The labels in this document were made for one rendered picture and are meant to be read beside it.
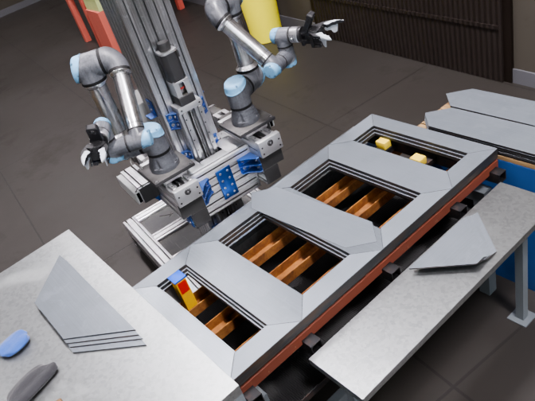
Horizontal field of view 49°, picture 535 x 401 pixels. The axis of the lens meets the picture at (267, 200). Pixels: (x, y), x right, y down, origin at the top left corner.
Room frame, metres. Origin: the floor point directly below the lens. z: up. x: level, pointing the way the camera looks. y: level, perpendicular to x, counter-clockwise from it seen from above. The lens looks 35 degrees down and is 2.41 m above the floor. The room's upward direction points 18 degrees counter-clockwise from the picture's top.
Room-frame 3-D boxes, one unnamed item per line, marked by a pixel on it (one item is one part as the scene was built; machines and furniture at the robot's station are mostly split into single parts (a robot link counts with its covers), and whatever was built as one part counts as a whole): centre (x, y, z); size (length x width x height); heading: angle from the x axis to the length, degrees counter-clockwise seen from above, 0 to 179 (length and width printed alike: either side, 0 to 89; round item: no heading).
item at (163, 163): (2.55, 0.43, 1.09); 0.15 x 0.15 x 0.10
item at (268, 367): (1.71, -0.34, 0.78); 1.56 x 0.09 x 0.06; 120
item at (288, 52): (2.66, -0.30, 1.34); 0.11 x 0.08 x 0.11; 139
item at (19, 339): (1.59, 1.02, 1.06); 0.12 x 0.10 x 0.03; 138
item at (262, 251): (2.19, -0.07, 0.70); 1.66 x 0.08 x 0.05; 120
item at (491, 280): (2.05, -0.96, 0.34); 0.06 x 0.06 x 0.68; 30
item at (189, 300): (1.88, 0.46, 0.78); 0.05 x 0.05 x 0.19; 30
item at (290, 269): (2.01, -0.17, 0.70); 1.66 x 0.08 x 0.05; 120
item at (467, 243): (1.63, -0.68, 0.77); 0.45 x 0.20 x 0.04; 120
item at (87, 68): (2.55, 0.56, 1.41); 0.15 x 0.12 x 0.55; 88
